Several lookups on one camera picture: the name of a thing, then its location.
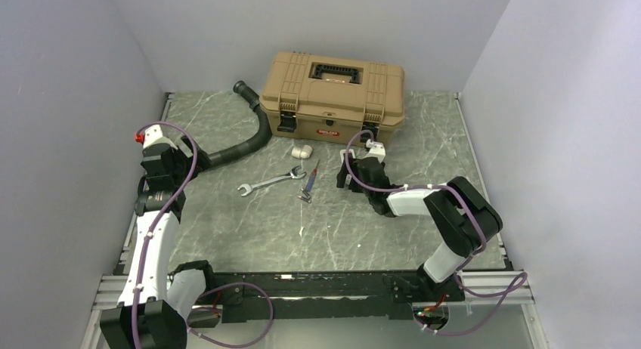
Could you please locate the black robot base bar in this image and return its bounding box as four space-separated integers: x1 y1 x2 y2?
194 270 465 323

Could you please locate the white pipe elbow fitting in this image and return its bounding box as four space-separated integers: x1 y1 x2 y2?
290 145 313 160

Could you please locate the black corrugated hose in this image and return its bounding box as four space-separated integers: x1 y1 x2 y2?
192 81 274 170

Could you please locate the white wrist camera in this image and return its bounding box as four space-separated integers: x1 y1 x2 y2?
364 139 386 163
134 125 177 149

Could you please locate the tan plastic toolbox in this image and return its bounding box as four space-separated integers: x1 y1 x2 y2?
259 52 405 144

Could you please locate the silver combination wrench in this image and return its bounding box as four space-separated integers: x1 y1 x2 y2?
237 165 307 196

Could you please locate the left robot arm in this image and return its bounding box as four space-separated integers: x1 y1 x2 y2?
100 137 218 348

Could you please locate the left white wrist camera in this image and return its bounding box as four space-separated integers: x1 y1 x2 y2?
134 125 177 149

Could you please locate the aluminium frame rail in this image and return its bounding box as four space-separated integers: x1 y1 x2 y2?
91 271 535 310

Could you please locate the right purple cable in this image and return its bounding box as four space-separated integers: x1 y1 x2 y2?
344 130 529 338

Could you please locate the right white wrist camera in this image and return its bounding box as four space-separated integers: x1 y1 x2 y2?
364 139 386 163

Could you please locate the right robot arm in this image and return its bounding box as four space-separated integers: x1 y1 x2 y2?
336 150 503 300

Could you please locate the blue red screwdriver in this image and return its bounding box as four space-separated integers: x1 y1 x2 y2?
299 160 320 203

